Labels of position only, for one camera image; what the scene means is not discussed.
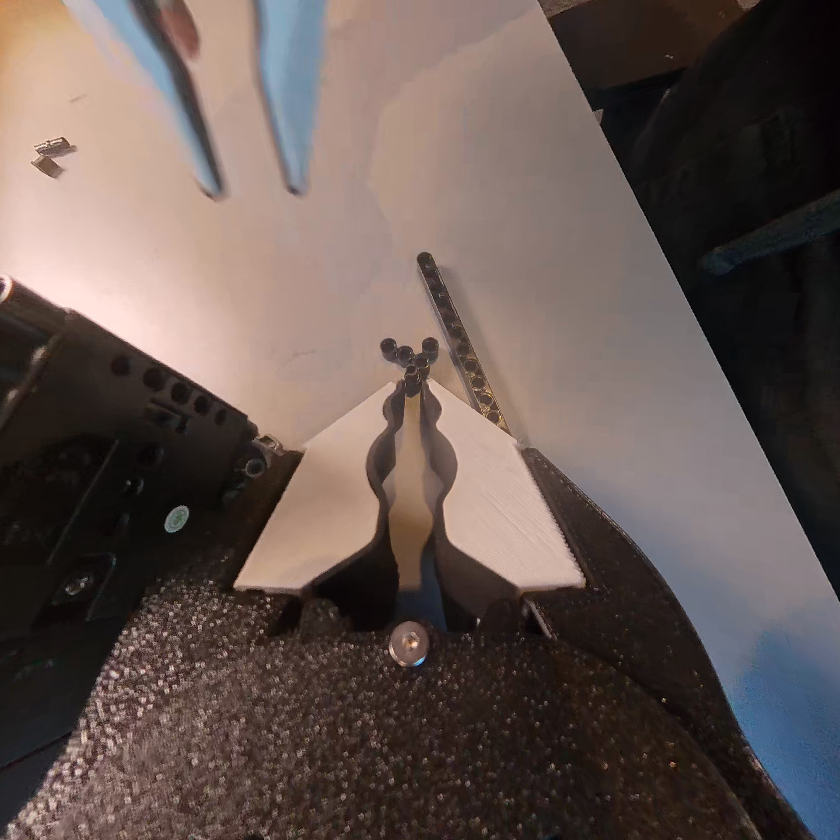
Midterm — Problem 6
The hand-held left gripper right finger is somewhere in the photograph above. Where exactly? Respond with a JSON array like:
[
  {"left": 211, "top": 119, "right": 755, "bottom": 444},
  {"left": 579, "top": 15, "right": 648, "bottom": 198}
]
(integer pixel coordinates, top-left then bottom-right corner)
[{"left": 420, "top": 378, "right": 588, "bottom": 618}]

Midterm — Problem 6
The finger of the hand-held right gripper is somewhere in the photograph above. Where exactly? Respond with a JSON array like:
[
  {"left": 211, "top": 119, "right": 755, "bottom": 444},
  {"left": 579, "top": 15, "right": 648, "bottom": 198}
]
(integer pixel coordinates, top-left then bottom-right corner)
[
  {"left": 254, "top": 0, "right": 329, "bottom": 198},
  {"left": 63, "top": 0, "right": 227, "bottom": 200}
]

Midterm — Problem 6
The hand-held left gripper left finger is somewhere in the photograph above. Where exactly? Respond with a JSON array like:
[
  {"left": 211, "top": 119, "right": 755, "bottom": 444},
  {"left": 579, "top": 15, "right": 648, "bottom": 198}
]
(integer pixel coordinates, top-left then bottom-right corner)
[{"left": 234, "top": 378, "right": 418, "bottom": 598}]

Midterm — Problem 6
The cluster of black connector pins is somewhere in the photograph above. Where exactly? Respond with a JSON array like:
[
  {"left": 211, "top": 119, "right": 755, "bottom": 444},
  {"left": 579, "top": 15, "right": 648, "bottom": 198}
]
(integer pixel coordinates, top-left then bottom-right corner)
[{"left": 381, "top": 336, "right": 442, "bottom": 397}]

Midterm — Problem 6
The long black perforated beam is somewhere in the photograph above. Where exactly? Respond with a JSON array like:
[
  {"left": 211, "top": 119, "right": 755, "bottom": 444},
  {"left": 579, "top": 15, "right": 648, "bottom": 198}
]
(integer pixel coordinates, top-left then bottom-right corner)
[{"left": 415, "top": 252, "right": 515, "bottom": 437}]

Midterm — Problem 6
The grey desk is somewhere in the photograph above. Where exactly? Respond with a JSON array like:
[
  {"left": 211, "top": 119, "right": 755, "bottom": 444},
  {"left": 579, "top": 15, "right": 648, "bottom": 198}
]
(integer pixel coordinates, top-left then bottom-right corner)
[{"left": 0, "top": 0, "right": 840, "bottom": 840}]

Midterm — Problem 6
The black yellow toy brick vehicle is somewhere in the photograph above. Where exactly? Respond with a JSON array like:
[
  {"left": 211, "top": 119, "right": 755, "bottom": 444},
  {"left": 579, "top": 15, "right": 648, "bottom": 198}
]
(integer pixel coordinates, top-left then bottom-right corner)
[{"left": 0, "top": 276, "right": 305, "bottom": 775}]

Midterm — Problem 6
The dark chair armrest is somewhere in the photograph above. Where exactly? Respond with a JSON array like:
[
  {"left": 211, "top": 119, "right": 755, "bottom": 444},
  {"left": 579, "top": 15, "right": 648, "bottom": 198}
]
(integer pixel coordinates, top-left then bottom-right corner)
[{"left": 542, "top": 0, "right": 742, "bottom": 93}]

